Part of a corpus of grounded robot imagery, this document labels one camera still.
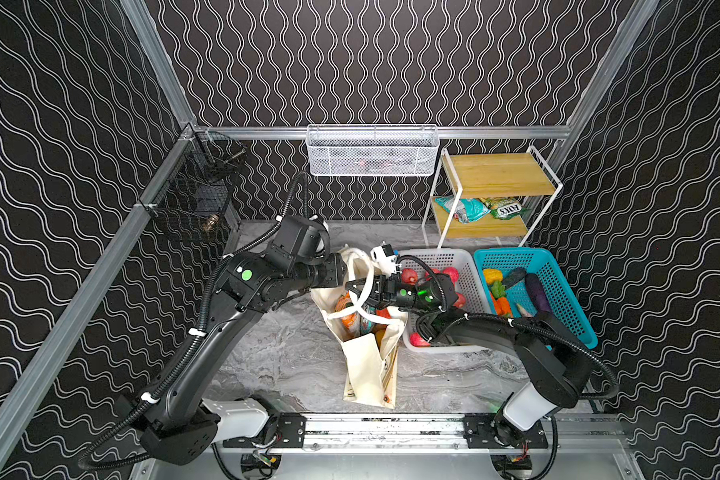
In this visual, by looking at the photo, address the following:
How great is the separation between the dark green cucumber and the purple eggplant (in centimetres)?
2

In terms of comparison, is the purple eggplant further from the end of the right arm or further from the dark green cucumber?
the end of the right arm

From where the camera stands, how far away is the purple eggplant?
3.12ft

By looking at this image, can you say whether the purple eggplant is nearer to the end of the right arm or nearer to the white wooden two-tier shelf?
the white wooden two-tier shelf

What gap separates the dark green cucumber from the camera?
100 cm
